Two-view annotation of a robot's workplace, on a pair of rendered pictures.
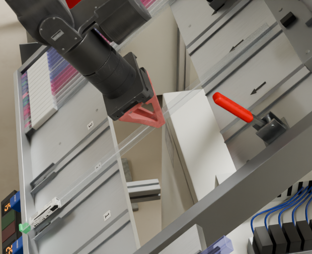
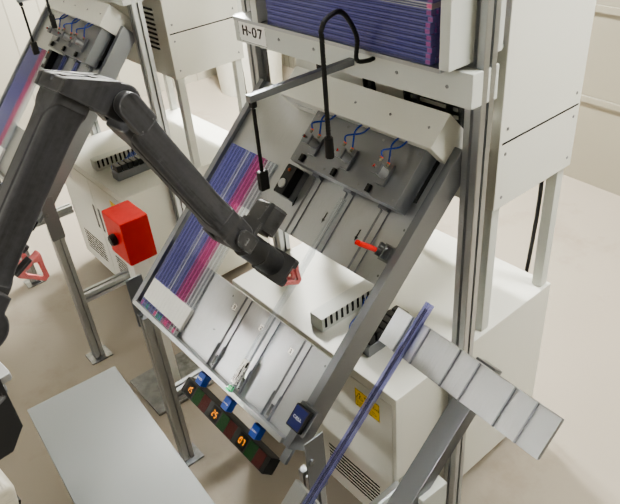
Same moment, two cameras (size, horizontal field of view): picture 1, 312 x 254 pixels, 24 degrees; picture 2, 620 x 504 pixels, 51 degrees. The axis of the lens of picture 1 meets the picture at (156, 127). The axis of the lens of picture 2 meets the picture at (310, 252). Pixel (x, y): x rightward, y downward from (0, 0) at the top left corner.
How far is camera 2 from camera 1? 0.57 m
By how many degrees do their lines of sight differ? 22
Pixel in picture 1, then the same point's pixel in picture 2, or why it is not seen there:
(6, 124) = (66, 367)
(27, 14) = (229, 234)
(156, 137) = not seen: hidden behind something
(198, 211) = (364, 315)
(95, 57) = (264, 249)
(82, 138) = (233, 317)
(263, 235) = not seen: hidden behind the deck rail
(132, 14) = (279, 215)
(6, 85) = (46, 339)
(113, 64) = (272, 251)
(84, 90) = (212, 288)
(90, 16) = (257, 224)
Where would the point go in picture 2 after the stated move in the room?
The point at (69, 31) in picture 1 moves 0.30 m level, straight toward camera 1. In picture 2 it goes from (252, 237) to (352, 308)
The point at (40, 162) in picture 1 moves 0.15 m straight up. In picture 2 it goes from (203, 348) to (192, 300)
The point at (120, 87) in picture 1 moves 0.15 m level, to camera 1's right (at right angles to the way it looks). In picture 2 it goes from (279, 264) to (339, 240)
